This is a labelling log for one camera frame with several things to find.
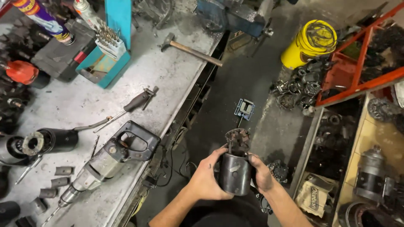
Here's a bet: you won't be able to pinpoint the person's left hand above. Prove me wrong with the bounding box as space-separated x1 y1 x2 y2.
187 144 235 201

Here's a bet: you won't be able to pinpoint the person's right hand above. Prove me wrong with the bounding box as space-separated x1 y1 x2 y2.
248 153 276 194

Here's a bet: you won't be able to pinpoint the black cylindrical motor housing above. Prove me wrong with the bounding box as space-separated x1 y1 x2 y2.
218 153 252 196

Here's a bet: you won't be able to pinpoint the round black alternator part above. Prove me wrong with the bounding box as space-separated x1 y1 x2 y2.
268 160 289 184

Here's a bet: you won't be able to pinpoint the person's dark trousers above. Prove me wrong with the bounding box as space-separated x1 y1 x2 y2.
180 195 269 227

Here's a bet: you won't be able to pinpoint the brush holder plate assembly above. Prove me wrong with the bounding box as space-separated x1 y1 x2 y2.
225 128 251 157

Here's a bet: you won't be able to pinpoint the crumpled paper bag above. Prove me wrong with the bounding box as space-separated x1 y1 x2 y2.
295 173 338 219

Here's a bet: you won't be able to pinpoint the small blue transformer part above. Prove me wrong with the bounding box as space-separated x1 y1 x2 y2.
234 98 255 121

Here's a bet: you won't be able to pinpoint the shelf of dark engine parts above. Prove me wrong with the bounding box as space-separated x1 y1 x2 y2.
304 98 363 190

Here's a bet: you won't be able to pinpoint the heap of dirty motor parts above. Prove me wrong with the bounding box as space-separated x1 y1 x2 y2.
270 61 330 117

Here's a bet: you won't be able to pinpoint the grey electric drill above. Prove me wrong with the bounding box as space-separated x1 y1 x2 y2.
40 120 161 227

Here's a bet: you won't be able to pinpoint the grey starter motor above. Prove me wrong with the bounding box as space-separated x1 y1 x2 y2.
353 145 395 202

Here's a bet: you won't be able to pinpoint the loose drill bit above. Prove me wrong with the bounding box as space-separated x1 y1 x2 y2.
89 135 100 160

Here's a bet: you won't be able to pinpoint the curved metal pry bar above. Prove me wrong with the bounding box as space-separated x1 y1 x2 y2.
73 116 113 132

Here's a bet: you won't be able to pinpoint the yellow plastic bucket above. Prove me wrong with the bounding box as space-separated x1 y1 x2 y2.
280 20 338 70

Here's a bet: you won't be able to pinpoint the curved metal pole shoe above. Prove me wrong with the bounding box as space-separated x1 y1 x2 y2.
33 198 49 215
54 166 74 176
39 188 59 199
50 177 71 188

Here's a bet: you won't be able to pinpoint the teal drill bit case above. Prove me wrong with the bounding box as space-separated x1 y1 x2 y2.
75 0 132 89

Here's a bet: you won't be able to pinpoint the blue bench vise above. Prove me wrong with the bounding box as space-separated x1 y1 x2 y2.
194 0 274 38

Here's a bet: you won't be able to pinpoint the black starter motor body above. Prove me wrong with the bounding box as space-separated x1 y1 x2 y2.
0 128 79 166

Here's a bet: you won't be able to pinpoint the set of drill bits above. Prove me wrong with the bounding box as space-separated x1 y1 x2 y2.
94 17 127 61

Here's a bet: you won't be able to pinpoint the metal punch tool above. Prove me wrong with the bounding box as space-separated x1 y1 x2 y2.
15 155 43 185

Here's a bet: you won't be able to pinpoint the dark grey plastic case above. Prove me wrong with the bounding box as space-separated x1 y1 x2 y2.
31 19 97 82

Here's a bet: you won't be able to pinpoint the white spray can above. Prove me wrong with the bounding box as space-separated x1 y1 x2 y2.
73 0 103 30

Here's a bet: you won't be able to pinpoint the red oil can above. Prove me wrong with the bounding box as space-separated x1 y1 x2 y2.
0 60 40 85

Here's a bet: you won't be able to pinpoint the heap of black armatures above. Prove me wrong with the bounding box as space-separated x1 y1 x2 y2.
0 13 51 133

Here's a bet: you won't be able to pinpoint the purple yellow spray can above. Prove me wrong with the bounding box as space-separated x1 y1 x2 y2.
11 0 76 46

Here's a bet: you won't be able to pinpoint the metal T-handle key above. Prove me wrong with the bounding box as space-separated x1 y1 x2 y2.
142 86 159 111

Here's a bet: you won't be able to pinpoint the black handle screwdriver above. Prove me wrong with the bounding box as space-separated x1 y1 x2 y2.
93 91 150 133

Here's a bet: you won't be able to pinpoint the wooden handle hammer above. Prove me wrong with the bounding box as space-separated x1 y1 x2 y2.
160 32 223 67

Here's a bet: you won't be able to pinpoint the red metal frame rack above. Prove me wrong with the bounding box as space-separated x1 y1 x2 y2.
315 1 404 108

